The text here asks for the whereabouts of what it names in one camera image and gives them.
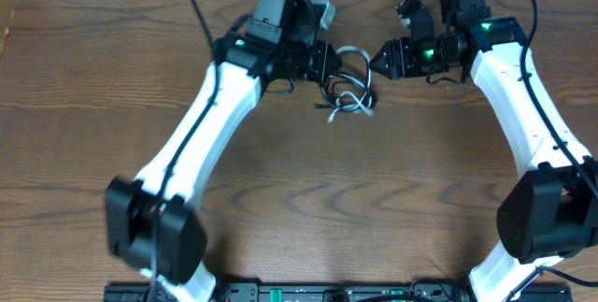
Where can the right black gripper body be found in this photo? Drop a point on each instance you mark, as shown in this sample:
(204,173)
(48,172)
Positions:
(425,57)

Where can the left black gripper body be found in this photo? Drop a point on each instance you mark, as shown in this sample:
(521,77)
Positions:
(320,62)

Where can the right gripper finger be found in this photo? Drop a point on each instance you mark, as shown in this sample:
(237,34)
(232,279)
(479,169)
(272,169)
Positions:
(379,67)
(382,56)

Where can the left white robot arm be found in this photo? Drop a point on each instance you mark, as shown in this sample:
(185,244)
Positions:
(152,220)

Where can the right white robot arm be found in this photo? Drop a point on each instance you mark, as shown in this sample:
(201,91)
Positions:
(551,213)

